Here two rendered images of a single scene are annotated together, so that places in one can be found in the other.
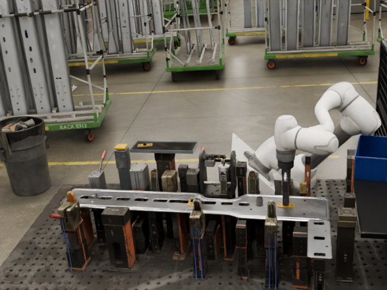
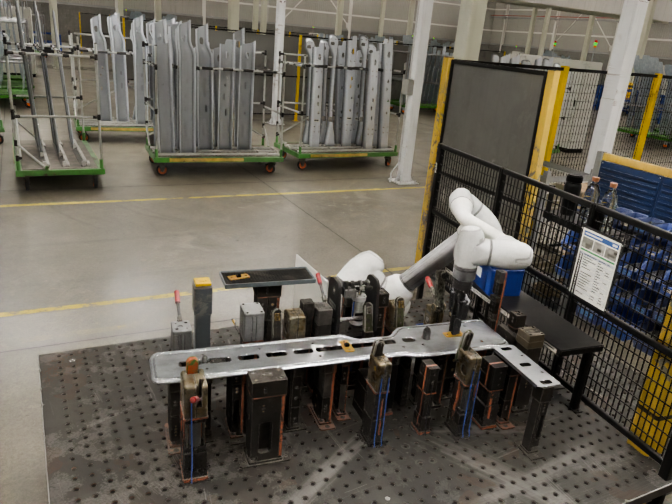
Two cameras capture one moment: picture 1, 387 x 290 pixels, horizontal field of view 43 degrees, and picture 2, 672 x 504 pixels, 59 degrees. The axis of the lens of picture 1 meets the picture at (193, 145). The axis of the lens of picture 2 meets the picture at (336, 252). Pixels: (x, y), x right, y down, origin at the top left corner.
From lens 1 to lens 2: 141 cm
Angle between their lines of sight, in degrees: 34
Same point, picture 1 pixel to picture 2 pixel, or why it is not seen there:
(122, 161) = (206, 304)
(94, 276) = (235, 481)
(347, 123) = not seen: hidden behind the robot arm
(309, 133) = (506, 245)
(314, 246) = (531, 374)
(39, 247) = (96, 461)
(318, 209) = (488, 333)
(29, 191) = not seen: outside the picture
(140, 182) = (259, 329)
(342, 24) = (243, 124)
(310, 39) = (206, 140)
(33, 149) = not seen: outside the picture
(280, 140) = (469, 255)
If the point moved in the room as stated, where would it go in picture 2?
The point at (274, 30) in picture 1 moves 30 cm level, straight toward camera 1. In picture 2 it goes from (164, 126) to (168, 130)
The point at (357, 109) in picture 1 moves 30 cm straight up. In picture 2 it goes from (486, 218) to (497, 154)
